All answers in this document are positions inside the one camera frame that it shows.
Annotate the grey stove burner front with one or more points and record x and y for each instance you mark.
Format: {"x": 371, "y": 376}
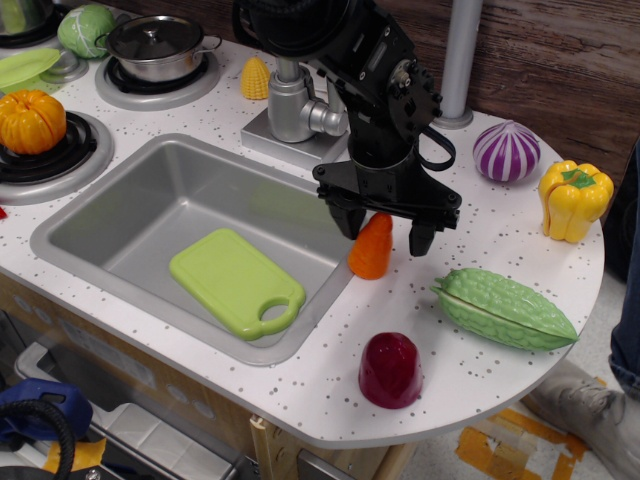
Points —
{"x": 81, "y": 156}

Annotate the grey stove burner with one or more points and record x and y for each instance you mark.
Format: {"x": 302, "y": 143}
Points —
{"x": 81, "y": 156}
{"x": 118, "y": 89}

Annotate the green plastic cutting board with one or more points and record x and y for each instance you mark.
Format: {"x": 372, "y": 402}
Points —
{"x": 246, "y": 291}

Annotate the yellow toy bell pepper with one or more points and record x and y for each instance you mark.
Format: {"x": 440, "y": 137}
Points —
{"x": 573, "y": 197}

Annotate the green toy cabbage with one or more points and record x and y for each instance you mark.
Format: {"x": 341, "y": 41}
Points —
{"x": 84, "y": 30}

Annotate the silver toy faucet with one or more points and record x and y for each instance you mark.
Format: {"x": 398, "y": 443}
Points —
{"x": 298, "y": 127}

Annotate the grey sneaker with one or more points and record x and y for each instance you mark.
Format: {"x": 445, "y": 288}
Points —
{"x": 606, "y": 420}

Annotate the blue jeans leg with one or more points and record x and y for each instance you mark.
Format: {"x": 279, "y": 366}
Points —
{"x": 624, "y": 357}

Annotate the small steel pot with lid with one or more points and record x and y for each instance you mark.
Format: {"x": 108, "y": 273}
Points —
{"x": 157, "y": 48}

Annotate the grey stove burner rear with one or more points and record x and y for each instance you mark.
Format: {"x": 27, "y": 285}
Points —
{"x": 118, "y": 89}

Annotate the grey metal pole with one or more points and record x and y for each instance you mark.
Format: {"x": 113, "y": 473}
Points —
{"x": 460, "y": 51}

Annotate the blue clamp handle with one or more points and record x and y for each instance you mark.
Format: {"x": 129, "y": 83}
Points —
{"x": 44, "y": 410}

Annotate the orange toy carrot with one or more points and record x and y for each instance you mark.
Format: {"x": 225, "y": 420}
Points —
{"x": 370, "y": 255}

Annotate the green toy bitter gourd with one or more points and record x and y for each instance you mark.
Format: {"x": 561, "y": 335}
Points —
{"x": 503, "y": 310}

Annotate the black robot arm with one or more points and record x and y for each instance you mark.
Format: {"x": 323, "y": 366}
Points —
{"x": 390, "y": 102}

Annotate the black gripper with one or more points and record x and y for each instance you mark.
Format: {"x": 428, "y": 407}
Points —
{"x": 404, "y": 190}

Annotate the orange toy pumpkin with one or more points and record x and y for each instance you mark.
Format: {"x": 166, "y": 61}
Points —
{"x": 32, "y": 122}

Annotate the purple striped toy onion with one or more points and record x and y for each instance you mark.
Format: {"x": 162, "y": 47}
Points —
{"x": 506, "y": 152}

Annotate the yellow toy corn piece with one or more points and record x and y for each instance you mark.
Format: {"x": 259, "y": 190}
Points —
{"x": 254, "y": 80}

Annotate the light green plastic plate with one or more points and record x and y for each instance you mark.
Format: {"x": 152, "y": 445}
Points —
{"x": 23, "y": 66}

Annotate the steel pot top left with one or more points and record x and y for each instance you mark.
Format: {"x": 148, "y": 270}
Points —
{"x": 27, "y": 22}

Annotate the dark red toy strawberry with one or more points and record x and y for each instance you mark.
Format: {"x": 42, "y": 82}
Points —
{"x": 390, "y": 373}

